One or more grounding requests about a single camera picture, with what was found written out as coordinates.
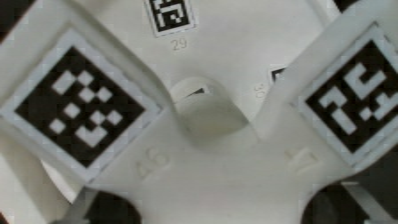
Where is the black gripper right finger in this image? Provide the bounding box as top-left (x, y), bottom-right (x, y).
top-left (300, 181), bottom-right (398, 224)

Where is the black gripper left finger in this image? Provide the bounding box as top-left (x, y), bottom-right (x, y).
top-left (55, 188), bottom-right (144, 224)

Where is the white cylindrical table leg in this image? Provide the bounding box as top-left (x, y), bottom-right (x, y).
top-left (171, 77), bottom-right (249, 146)

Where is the white cross-shaped table base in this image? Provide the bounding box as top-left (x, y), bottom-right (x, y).
top-left (0, 0), bottom-right (398, 224)

